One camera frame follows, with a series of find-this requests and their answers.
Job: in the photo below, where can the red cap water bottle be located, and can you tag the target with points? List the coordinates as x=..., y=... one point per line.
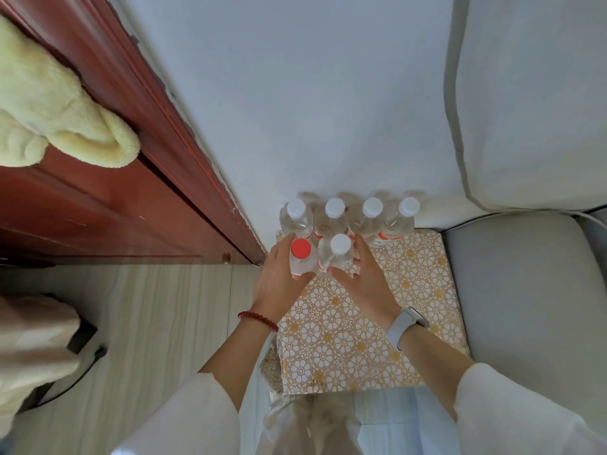
x=302, y=253

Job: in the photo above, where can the white wrist watch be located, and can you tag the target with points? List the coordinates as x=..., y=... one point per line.
x=403, y=324

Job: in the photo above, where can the person's right forearm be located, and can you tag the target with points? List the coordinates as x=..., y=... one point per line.
x=429, y=369

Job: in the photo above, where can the yellow fluffy towel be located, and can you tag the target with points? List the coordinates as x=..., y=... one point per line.
x=52, y=113

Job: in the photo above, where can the person's white garment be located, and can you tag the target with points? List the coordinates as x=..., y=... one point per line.
x=189, y=421

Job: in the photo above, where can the beige cloth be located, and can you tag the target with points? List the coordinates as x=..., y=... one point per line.
x=33, y=355

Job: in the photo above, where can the white sofa back cushion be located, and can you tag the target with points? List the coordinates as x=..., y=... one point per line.
x=536, y=99

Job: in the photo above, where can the red wooden door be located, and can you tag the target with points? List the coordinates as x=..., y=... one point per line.
x=118, y=203

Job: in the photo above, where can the white cap water bottle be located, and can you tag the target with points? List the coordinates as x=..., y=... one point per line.
x=337, y=248
x=297, y=215
x=369, y=215
x=333, y=213
x=403, y=215

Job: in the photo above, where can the person's right thumb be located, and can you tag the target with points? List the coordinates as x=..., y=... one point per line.
x=342, y=275

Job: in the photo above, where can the person's left hand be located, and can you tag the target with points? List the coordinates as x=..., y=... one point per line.
x=275, y=289

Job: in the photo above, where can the gold floral table cover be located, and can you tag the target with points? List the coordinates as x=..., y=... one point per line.
x=341, y=341

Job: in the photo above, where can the person's left forearm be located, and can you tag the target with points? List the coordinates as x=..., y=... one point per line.
x=239, y=348

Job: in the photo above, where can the person's right hand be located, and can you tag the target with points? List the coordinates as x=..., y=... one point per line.
x=372, y=291

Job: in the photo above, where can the person's left thumb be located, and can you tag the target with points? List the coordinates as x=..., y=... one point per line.
x=302, y=284

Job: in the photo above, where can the grey sofa seat cushion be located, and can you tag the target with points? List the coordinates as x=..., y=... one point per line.
x=526, y=298

